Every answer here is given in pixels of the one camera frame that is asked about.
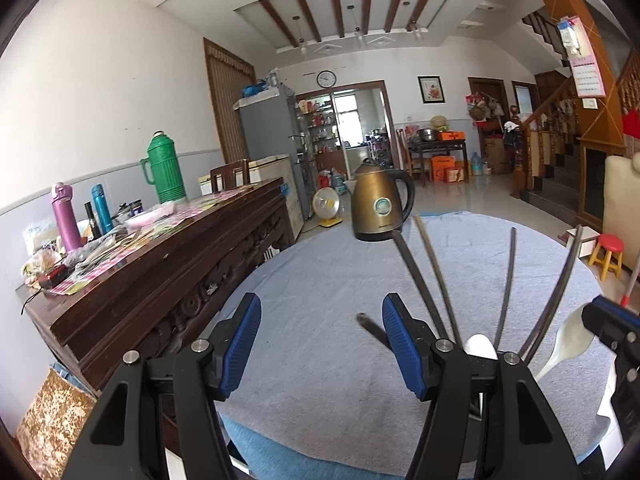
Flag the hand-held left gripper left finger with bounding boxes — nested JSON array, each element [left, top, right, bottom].
[[60, 291, 263, 480]]

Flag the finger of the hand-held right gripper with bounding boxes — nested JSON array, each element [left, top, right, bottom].
[[581, 295, 640, 357], [611, 354, 640, 443]]

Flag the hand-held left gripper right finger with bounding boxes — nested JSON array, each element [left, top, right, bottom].
[[381, 292, 586, 480]]

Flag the white ceramic spoon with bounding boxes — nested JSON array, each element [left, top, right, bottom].
[[465, 334, 499, 361], [532, 305, 598, 383]]

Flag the red yellow plastic stool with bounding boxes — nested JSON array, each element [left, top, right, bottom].
[[587, 233, 626, 281]]

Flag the grey blue tablecloth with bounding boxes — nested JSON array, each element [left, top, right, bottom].
[[215, 210, 618, 466]]

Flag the carved wooden sideboard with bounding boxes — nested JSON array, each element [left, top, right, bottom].
[[25, 177, 296, 391]]

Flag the blue table cover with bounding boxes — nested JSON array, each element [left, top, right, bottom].
[[219, 412, 623, 480]]

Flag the bronze electric kettle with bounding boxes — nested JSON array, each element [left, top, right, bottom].
[[346, 157, 417, 242]]

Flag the scattered printed packets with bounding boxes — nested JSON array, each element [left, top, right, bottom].
[[50, 192, 261, 296]]

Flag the round yellow fan heater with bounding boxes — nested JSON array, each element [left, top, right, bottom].
[[312, 186, 344, 230]]

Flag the wooden staircase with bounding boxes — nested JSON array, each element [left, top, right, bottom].
[[510, 67, 640, 221]]

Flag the small metal pot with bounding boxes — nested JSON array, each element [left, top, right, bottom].
[[114, 200, 143, 223]]

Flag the large orange carton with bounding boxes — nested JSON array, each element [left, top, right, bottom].
[[431, 156, 457, 182]]

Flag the wooden dining chair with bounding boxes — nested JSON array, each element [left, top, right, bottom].
[[396, 129, 426, 188]]

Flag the green thermos flask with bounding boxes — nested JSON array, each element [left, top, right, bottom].
[[139, 131, 187, 205]]

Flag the red cloth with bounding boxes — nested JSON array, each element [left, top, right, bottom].
[[622, 110, 640, 153]]

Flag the dark glass bottle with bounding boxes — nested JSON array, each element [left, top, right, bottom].
[[84, 201, 102, 241]]

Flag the teal water bottle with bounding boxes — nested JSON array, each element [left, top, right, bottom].
[[90, 184, 114, 236]]

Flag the gold patterned box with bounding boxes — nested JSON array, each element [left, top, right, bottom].
[[15, 367, 97, 480]]

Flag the red black device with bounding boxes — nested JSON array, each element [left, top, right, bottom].
[[39, 264, 68, 290]]

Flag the dark wooden side table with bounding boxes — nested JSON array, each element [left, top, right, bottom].
[[407, 139, 471, 186]]

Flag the brown cardboard box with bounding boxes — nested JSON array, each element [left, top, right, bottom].
[[482, 137, 516, 175]]

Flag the grey refrigerator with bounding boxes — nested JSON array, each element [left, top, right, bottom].
[[235, 85, 313, 221]]

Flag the pink water bottle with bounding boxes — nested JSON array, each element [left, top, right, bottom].
[[50, 182, 82, 252]]

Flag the clear plastic food bag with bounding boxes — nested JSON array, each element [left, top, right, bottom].
[[22, 222, 63, 286]]

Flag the glass display shelf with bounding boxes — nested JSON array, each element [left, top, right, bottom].
[[296, 97, 342, 171]]

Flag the pile of hanging bags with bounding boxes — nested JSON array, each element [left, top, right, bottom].
[[467, 91, 506, 136]]

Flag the wooden door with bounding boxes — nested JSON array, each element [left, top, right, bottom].
[[203, 37, 257, 163]]

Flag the glass pendant lamp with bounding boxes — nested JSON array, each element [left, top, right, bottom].
[[347, 6, 364, 48], [292, 16, 308, 57], [402, 1, 423, 41]]

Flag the red white mop handle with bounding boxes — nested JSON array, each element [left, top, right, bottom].
[[620, 245, 640, 311]]

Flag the pink wall calendar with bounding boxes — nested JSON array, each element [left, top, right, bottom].
[[557, 16, 607, 98]]

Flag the framed wall picture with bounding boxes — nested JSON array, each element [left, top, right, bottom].
[[418, 75, 444, 104]]

